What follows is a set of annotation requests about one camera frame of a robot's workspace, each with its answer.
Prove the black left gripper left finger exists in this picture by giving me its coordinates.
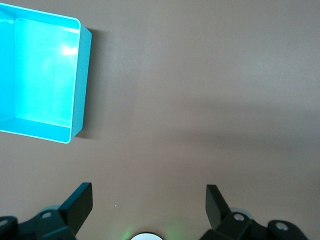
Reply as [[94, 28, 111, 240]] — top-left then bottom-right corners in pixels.
[[0, 182, 94, 240]]

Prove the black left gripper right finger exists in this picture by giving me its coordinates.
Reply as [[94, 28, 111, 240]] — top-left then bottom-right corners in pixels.
[[201, 184, 307, 240]]

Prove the brown table mat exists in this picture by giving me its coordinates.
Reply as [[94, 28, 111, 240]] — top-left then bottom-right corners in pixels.
[[0, 0, 320, 240]]

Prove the teal plastic bin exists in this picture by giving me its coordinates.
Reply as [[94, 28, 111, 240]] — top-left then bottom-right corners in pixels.
[[0, 2, 93, 145]]

